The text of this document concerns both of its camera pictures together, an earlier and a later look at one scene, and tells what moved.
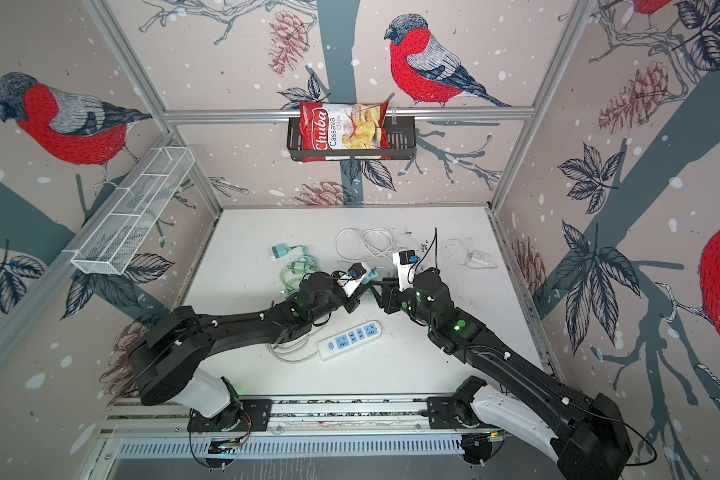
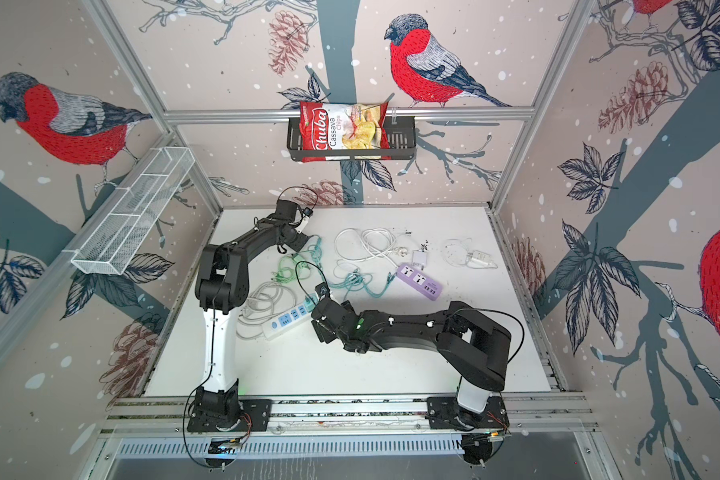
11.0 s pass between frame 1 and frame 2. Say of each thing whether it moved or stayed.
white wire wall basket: stayed
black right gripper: moved
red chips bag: stayed
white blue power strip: moved
